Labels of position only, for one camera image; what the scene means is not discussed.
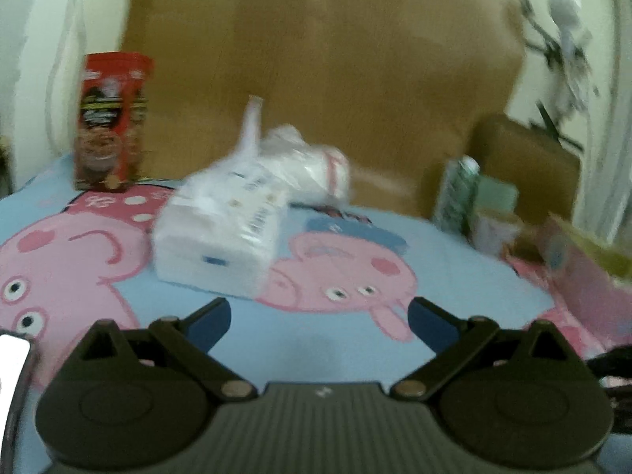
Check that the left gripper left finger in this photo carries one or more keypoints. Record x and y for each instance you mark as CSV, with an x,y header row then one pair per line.
x,y
184,345

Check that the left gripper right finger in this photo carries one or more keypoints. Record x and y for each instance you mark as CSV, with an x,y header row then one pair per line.
x,y
455,342

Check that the pink macaron biscuit tin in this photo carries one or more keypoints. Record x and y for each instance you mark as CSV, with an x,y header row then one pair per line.
x,y
593,278

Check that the white tissue pack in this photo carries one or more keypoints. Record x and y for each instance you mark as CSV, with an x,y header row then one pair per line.
x,y
219,230

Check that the white paper snack cup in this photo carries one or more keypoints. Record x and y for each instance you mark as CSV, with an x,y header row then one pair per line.
x,y
493,232

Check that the green patterned drink carton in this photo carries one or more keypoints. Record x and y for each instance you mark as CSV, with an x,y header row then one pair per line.
x,y
457,191

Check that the blue Peppa Pig tablecloth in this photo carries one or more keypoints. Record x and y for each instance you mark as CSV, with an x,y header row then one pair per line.
x,y
323,342

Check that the smartphone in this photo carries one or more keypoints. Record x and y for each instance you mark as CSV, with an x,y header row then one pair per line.
x,y
18,357

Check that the plastic-wrapped paper cups stack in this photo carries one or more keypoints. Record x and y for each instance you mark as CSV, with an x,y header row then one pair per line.
x,y
314,174

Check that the red snack box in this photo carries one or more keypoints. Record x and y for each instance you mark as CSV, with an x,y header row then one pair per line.
x,y
112,113

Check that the brown wooden board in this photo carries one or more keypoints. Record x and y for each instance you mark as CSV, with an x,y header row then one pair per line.
x,y
396,85

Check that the white power strip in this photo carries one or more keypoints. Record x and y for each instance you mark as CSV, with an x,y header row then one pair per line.
x,y
577,86

